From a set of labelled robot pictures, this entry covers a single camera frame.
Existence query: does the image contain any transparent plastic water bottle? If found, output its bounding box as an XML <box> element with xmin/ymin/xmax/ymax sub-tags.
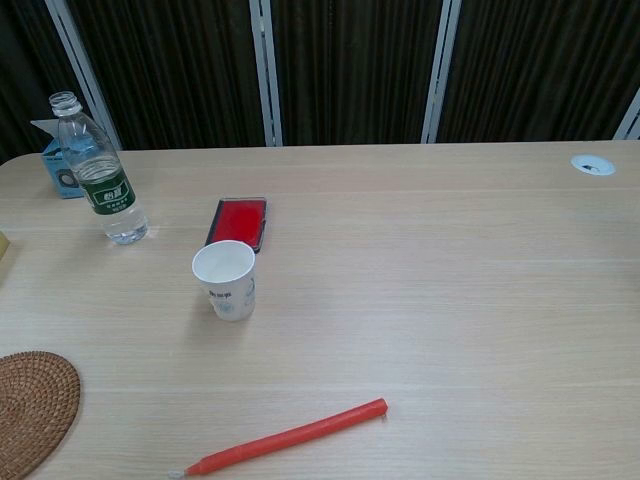
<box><xmin>48</xmin><ymin>90</ymin><xmax>150</xmax><ymax>246</ymax></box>

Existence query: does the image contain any white paper cup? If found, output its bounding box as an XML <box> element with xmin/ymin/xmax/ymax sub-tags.
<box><xmin>191</xmin><ymin>240</ymin><xmax>257</xmax><ymax>323</ymax></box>

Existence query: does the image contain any grey partition post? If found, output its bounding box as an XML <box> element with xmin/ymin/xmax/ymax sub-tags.
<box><xmin>248</xmin><ymin>0</ymin><xmax>284</xmax><ymax>148</ymax></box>
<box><xmin>44</xmin><ymin>0</ymin><xmax>123</xmax><ymax>151</ymax></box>
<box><xmin>420</xmin><ymin>0</ymin><xmax>462</xmax><ymax>145</ymax></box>
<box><xmin>613</xmin><ymin>87</ymin><xmax>640</xmax><ymax>142</ymax></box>

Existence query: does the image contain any woven rattan coaster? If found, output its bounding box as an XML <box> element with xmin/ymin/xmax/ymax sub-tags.
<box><xmin>0</xmin><ymin>350</ymin><xmax>82</xmax><ymax>480</ymax></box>

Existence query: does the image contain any red ink pad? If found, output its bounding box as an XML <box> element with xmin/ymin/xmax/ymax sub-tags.
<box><xmin>205</xmin><ymin>196</ymin><xmax>269</xmax><ymax>255</ymax></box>

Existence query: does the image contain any white cable grommet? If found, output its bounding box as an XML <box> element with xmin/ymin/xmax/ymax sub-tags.
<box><xmin>570</xmin><ymin>154</ymin><xmax>617</xmax><ymax>177</ymax></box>

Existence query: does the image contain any small blue cardboard box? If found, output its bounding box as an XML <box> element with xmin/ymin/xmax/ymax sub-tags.
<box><xmin>30</xmin><ymin>118</ymin><xmax>86</xmax><ymax>200</ymax></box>

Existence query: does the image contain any red candle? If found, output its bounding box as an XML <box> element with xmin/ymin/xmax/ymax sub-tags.
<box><xmin>168</xmin><ymin>397</ymin><xmax>390</xmax><ymax>478</ymax></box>

